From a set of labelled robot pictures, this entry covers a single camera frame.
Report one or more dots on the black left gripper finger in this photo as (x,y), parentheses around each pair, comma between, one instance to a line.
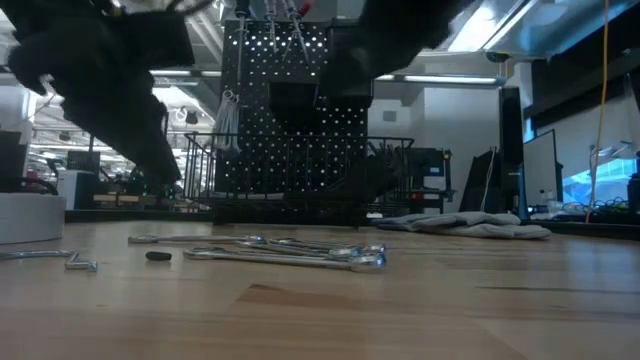
(140,145)

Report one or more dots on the chrome combination wrench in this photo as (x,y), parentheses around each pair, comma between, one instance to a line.
(200,239)
(235,125)
(223,122)
(229,125)
(367,262)
(350,252)
(375,248)

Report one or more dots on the blue and black screwdriver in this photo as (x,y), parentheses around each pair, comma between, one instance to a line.
(242,50)

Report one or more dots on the black metal peg board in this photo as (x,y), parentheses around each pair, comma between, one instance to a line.
(250,165)

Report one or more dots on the black leaning board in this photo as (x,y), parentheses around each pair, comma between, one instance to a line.
(475,185)

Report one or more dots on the white and black box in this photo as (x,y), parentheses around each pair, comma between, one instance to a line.
(75,187)

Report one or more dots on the tall black plastic bin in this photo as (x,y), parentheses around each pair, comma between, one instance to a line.
(350,100)

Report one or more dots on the small black cap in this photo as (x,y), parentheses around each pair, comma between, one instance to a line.
(158,256)

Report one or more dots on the short black plastic bin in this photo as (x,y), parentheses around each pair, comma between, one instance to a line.
(292,97)

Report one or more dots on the white tape roll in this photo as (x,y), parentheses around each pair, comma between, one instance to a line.
(30,220)

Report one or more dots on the black equipment cart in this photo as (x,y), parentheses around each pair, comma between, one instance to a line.
(432,165)

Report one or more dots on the black column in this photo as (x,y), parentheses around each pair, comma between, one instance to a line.
(511,150)

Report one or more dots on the grey striped work glove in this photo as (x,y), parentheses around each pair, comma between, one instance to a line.
(520,231)
(465,218)

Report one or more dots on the white panel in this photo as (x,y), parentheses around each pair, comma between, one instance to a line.
(540,170)

